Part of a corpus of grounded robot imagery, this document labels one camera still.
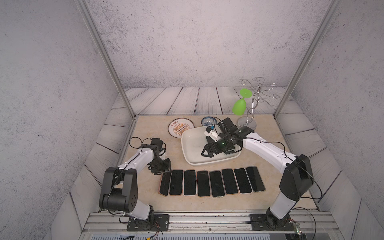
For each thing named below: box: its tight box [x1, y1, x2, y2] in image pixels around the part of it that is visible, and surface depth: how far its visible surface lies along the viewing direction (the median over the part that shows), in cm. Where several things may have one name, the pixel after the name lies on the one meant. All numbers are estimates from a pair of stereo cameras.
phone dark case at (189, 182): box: [183, 169, 197, 196], surface depth 87 cm
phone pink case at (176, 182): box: [169, 169, 184, 196], surface depth 86 cm
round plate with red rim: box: [168, 117, 195, 139], surface depth 117 cm
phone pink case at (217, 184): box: [209, 170, 226, 198], surface depth 88 cm
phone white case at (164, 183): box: [158, 171, 172, 197], surface depth 83 cm
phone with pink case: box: [221, 168, 239, 195], surface depth 87 cm
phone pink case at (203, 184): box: [196, 170, 211, 198], surface depth 89 cm
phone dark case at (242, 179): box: [233, 168, 253, 195], surface depth 88 cm
